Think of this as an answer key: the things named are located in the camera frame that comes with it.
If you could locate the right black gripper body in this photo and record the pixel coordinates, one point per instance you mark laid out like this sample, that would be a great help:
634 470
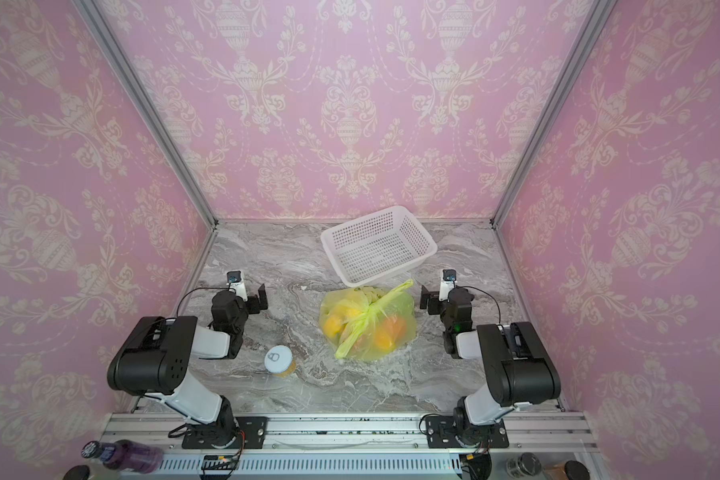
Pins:
432 301

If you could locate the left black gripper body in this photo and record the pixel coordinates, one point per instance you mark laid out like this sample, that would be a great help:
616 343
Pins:
254 301

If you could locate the yellow-green plastic bag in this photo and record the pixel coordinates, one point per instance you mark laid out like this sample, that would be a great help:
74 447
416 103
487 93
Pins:
368 323

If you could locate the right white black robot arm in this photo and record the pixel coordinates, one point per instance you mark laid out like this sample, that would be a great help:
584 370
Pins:
518 370

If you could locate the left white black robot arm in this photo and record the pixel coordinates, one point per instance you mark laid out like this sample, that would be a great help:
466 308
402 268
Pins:
153 363

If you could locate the white plastic basket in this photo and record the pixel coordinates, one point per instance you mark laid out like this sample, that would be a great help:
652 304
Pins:
380 244

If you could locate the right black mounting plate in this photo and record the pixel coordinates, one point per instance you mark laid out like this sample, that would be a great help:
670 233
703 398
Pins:
447 432

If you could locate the black mounting plate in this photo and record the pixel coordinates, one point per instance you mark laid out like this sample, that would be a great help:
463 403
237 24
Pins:
447 432
248 433

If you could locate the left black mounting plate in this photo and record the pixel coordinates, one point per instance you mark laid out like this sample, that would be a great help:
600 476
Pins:
248 433

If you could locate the small circuit board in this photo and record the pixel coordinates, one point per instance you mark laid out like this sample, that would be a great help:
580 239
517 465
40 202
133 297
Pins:
213 466

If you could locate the metal can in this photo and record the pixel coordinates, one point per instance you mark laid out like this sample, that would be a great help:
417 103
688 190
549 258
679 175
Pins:
523 466

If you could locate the purple drink bottle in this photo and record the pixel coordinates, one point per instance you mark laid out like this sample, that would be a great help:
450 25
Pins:
124 455

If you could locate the black round object right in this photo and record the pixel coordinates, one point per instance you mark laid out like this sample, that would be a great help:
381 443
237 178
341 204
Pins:
575 470

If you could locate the black round object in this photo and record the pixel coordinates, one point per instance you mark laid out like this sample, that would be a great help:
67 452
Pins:
575 470
78 472

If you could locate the black round object left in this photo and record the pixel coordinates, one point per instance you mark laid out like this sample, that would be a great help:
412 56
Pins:
78 472

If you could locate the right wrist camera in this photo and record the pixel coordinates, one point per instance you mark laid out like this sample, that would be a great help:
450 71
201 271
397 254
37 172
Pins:
447 284

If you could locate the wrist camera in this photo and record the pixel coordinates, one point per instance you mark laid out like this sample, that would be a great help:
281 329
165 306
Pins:
236 283
447 284

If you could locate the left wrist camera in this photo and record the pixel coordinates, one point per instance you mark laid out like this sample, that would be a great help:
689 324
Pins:
236 283

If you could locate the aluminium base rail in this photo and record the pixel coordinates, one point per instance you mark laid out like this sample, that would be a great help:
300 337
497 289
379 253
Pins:
369 446

